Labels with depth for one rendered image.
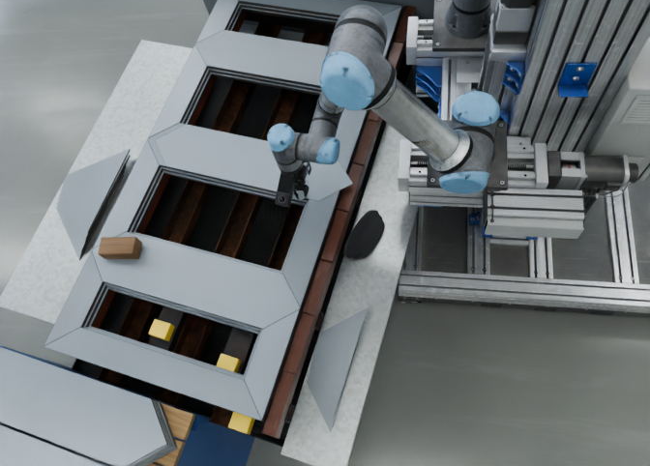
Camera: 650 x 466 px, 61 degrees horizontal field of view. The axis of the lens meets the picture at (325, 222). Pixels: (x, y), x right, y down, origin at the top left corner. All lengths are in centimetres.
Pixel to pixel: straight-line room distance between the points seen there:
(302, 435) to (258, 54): 136
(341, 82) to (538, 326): 171
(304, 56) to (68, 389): 137
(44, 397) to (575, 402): 195
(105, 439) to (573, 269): 182
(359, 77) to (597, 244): 163
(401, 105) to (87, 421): 126
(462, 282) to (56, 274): 154
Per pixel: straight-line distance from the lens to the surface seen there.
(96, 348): 187
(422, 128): 128
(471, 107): 146
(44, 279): 217
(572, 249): 250
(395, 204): 197
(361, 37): 118
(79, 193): 220
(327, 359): 177
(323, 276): 173
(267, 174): 188
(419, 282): 233
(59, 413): 189
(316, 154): 150
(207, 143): 201
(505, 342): 254
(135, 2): 397
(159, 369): 176
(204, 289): 177
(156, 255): 188
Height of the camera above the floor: 245
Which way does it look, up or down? 65 degrees down
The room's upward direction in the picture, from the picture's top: 17 degrees counter-clockwise
